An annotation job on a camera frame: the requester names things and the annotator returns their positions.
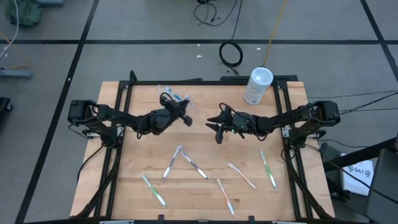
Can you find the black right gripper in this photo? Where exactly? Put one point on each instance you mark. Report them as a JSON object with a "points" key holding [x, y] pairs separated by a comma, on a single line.
{"points": [[244, 123]]}

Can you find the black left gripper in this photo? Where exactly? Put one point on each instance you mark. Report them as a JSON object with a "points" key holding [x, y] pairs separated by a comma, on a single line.
{"points": [[169, 112]]}

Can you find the purple toothbrush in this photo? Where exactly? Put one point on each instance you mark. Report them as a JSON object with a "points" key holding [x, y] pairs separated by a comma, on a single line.
{"points": [[194, 165], [172, 162]]}

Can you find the orange toothbrush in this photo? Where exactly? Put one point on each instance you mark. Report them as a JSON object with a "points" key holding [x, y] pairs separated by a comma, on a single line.
{"points": [[242, 176], [224, 195]]}

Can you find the green toothbrush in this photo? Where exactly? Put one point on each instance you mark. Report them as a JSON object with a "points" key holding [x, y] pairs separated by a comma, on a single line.
{"points": [[268, 170], [154, 191]]}

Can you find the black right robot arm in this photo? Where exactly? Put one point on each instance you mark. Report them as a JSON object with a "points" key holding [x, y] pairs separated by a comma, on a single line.
{"points": [[289, 119]]}

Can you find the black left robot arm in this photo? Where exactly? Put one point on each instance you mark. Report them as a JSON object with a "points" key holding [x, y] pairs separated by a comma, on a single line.
{"points": [[121, 115]]}

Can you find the clear plastic bag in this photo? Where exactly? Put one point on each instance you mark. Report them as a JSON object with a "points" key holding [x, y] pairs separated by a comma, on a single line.
{"points": [[161, 90]]}

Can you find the white wipes canister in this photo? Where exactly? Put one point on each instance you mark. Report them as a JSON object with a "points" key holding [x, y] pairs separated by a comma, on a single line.
{"points": [[258, 85]]}

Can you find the black beam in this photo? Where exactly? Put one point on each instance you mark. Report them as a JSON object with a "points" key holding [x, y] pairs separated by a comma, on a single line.
{"points": [[357, 155]]}

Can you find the white printed box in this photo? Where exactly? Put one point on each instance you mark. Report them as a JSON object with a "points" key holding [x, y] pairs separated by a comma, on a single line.
{"points": [[357, 177]]}

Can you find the grey metal stand foot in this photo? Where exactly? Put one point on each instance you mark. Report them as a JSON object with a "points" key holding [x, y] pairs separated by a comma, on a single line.
{"points": [[15, 74]]}

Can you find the grey black chair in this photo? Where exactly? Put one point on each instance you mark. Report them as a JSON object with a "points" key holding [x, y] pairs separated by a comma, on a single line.
{"points": [[384, 186]]}

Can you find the black caster wheel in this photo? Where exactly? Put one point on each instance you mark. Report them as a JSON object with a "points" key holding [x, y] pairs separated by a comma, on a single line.
{"points": [[3, 105]]}

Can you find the green bag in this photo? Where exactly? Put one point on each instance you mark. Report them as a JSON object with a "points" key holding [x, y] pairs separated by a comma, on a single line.
{"points": [[25, 12]]}

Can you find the black aluminium table frame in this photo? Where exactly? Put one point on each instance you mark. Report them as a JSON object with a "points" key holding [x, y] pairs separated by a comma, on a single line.
{"points": [[202, 83]]}

